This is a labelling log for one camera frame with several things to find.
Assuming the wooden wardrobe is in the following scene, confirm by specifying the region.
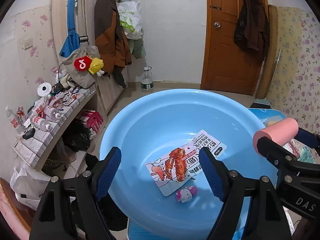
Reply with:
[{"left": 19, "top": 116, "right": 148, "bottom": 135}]
[{"left": 52, "top": 0, "right": 124, "bottom": 113}]

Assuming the white plastic bag on floor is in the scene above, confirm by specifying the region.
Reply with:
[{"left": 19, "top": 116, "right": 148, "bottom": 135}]
[{"left": 10, "top": 163, "right": 51, "bottom": 211}]

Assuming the large water bottle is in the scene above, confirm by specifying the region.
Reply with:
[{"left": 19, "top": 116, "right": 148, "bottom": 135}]
[{"left": 140, "top": 66, "right": 154, "bottom": 92}]

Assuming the folding table with scenic print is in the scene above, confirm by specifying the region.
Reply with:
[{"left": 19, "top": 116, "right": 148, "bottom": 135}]
[{"left": 127, "top": 108, "right": 315, "bottom": 239}]

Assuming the grey bag with blue strap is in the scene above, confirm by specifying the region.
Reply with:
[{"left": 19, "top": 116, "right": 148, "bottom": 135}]
[{"left": 59, "top": 0, "right": 101, "bottom": 88}]

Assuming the pink cylindrical bottle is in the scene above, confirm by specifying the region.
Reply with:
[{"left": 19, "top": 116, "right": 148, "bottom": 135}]
[{"left": 253, "top": 118, "right": 299, "bottom": 155}]

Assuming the hello kitty small toy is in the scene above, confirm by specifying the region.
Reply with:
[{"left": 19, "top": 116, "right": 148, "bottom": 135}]
[{"left": 176, "top": 186, "right": 198, "bottom": 203}]

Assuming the white tape roll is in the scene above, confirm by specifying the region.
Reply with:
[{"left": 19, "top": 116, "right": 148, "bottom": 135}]
[{"left": 37, "top": 82, "right": 52, "bottom": 97}]

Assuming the brown wooden door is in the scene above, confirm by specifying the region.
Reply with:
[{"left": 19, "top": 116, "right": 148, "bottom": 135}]
[{"left": 201, "top": 0, "right": 261, "bottom": 95}]

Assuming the dark brown jacket on door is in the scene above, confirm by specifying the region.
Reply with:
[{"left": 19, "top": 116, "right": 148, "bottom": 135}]
[{"left": 234, "top": 0, "right": 270, "bottom": 61}]

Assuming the yellow plush charm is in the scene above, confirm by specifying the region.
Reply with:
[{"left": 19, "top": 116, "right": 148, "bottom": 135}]
[{"left": 88, "top": 57, "right": 105, "bottom": 77}]

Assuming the light blue plastic basin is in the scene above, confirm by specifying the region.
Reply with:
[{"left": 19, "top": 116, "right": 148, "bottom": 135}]
[{"left": 100, "top": 89, "right": 277, "bottom": 239}]

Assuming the crayfish snack packet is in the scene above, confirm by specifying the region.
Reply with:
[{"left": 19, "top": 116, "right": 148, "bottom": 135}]
[{"left": 145, "top": 130, "right": 227, "bottom": 197}]

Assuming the cotton swab bag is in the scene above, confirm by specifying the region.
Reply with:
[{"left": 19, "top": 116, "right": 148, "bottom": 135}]
[{"left": 283, "top": 139, "right": 315, "bottom": 164}]

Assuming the pale green hanging garment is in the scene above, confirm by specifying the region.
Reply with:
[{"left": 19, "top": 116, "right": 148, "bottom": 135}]
[{"left": 116, "top": 0, "right": 146, "bottom": 59}]

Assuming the white green plastic bag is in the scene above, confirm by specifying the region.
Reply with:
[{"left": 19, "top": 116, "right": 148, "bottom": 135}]
[{"left": 117, "top": 1, "right": 143, "bottom": 40}]

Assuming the green broom with dustpan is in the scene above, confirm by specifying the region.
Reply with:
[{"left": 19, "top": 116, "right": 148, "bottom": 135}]
[{"left": 250, "top": 49, "right": 282, "bottom": 109}]

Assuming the brown orange hanging jacket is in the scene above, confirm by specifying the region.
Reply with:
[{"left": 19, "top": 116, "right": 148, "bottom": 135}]
[{"left": 94, "top": 0, "right": 132, "bottom": 75}]

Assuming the cluttered side shelf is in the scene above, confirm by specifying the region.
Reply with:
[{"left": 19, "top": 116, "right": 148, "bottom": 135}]
[{"left": 12, "top": 84, "right": 106, "bottom": 171}]

